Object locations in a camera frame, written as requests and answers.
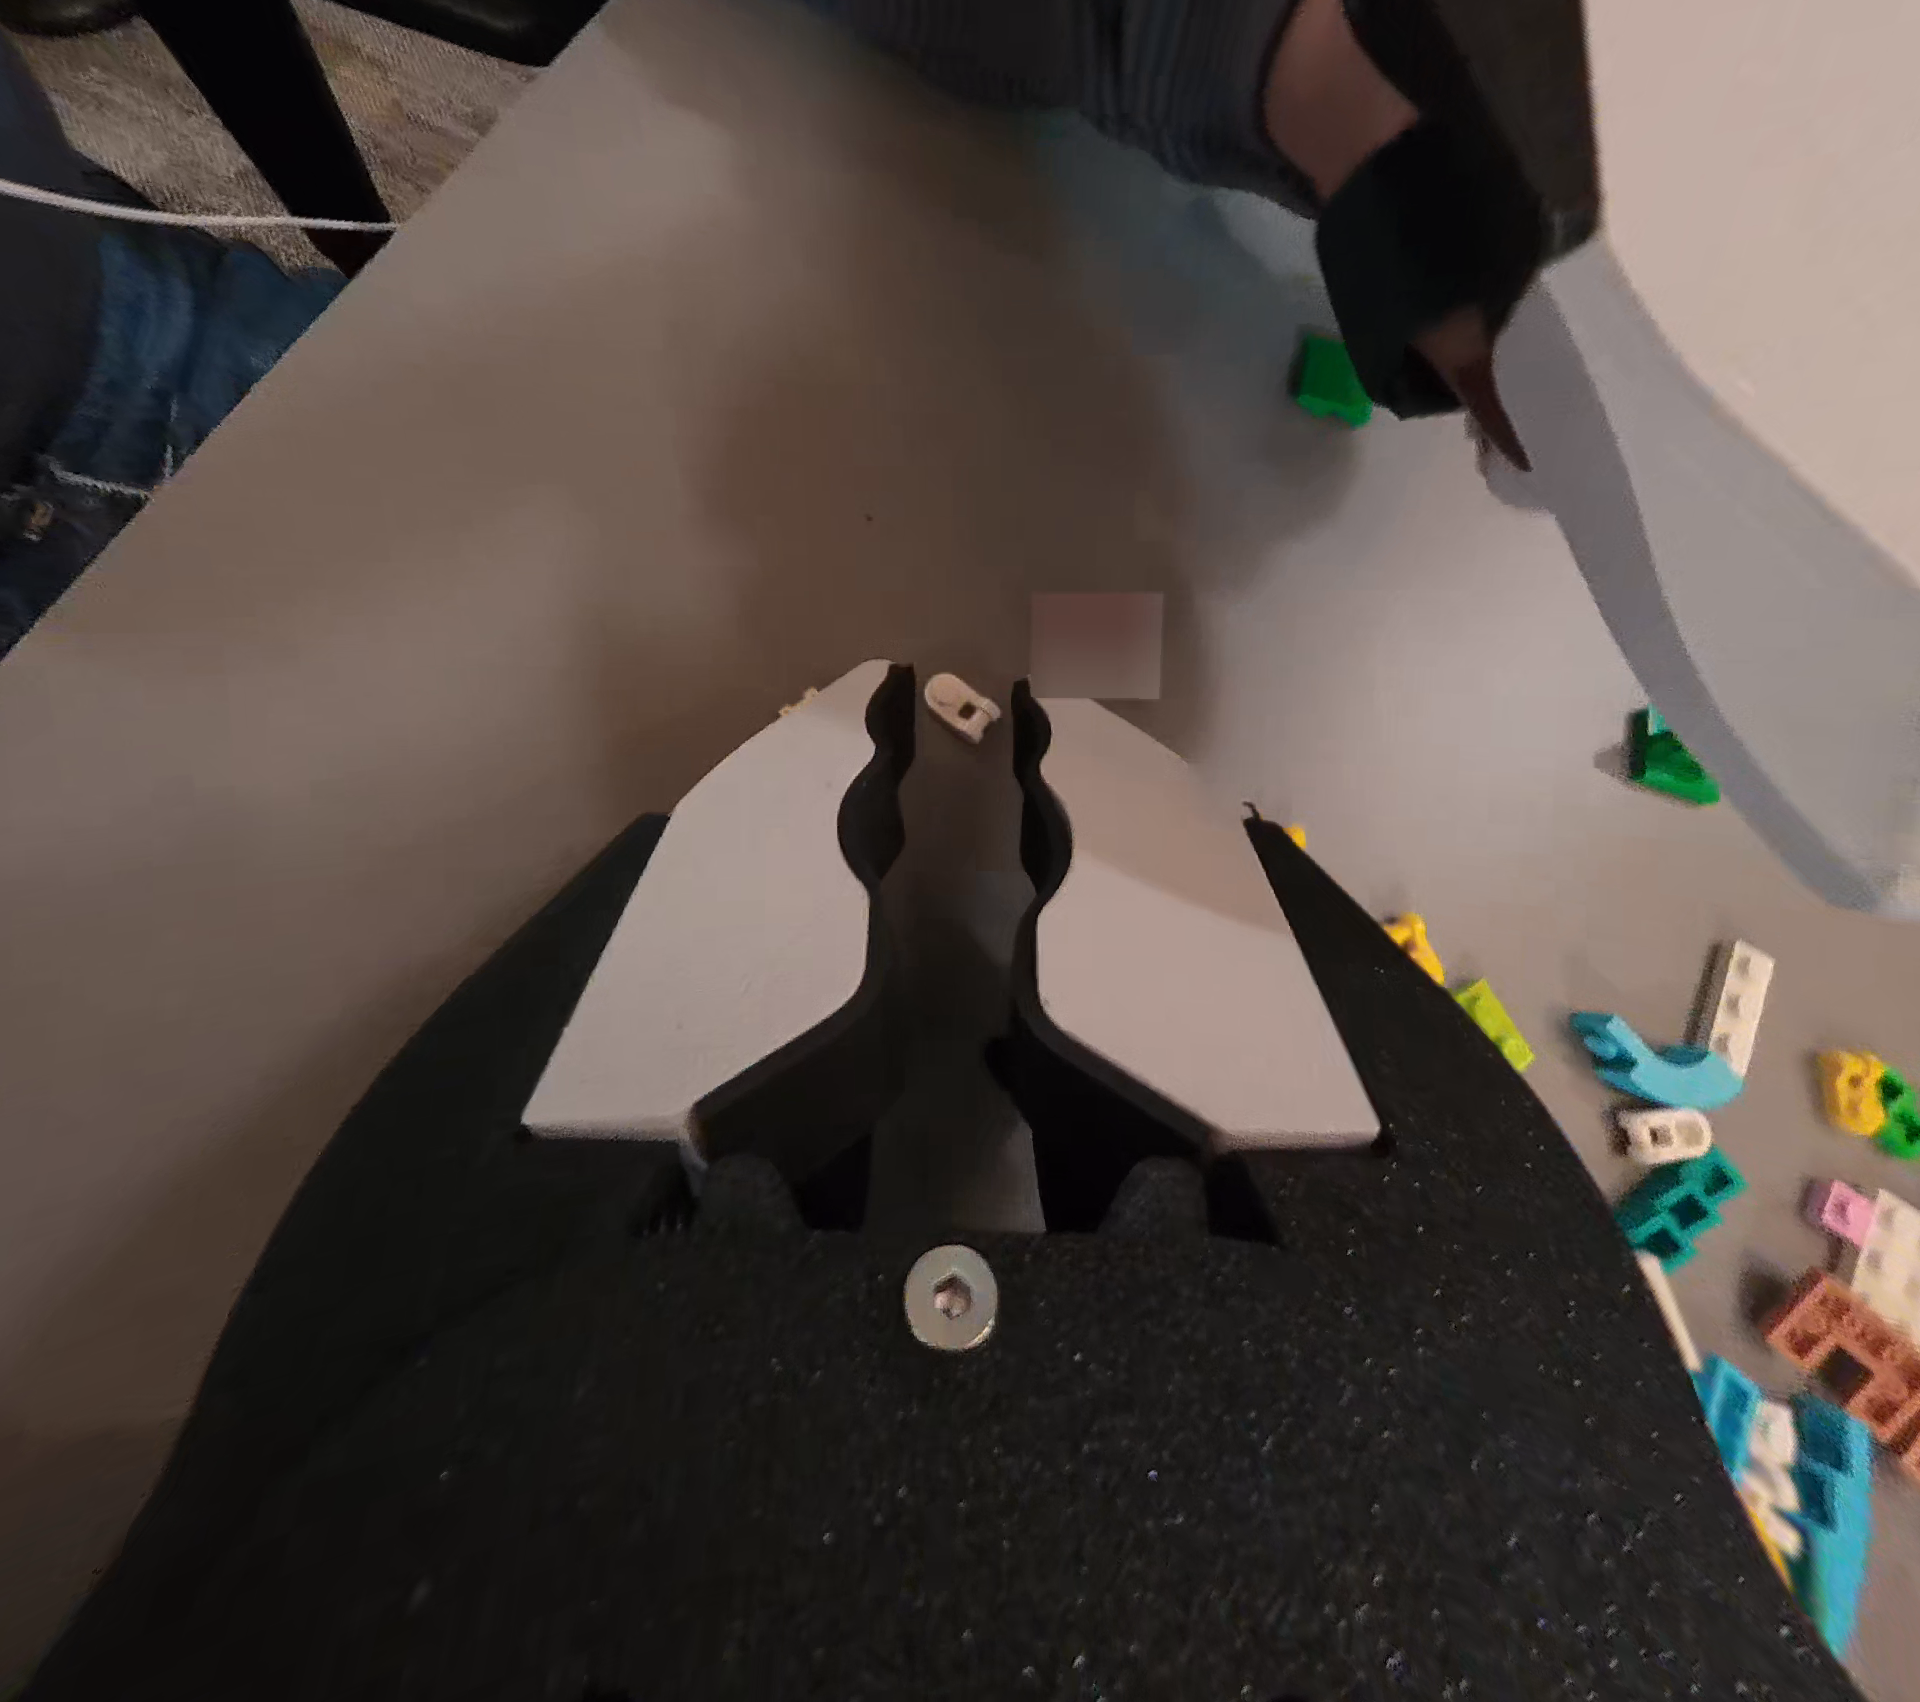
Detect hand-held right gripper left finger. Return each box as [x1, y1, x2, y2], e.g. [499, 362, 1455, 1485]
[522, 659, 919, 1195]

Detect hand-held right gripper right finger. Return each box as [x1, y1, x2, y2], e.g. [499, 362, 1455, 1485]
[1013, 678, 1385, 1164]

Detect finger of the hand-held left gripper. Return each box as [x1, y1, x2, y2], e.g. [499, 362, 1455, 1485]
[1562, 0, 1920, 601]
[1496, 232, 1920, 916]

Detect pile of colourful lego pieces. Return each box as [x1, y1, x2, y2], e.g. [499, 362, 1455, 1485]
[1377, 911, 1920, 1661]

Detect dark and bright green lego piece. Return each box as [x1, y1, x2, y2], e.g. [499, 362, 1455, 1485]
[1626, 705, 1724, 809]

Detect person's left hand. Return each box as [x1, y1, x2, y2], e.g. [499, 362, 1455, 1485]
[1268, 0, 1535, 477]

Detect person's legs in jeans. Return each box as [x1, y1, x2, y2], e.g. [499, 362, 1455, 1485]
[0, 37, 350, 656]

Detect white cable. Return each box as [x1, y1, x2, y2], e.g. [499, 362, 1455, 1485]
[0, 178, 401, 237]

